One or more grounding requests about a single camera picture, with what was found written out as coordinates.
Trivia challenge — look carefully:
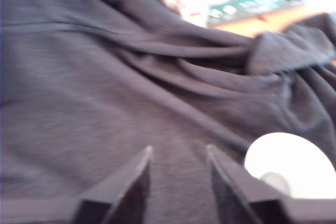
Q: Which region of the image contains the white round disc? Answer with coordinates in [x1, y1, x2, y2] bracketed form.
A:
[243, 132, 336, 200]

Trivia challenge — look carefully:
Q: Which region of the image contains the black fleece cloth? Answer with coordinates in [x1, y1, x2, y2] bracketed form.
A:
[0, 0, 336, 224]

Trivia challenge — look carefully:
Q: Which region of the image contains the dark green flat box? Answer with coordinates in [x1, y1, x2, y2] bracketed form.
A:
[206, 0, 319, 28]

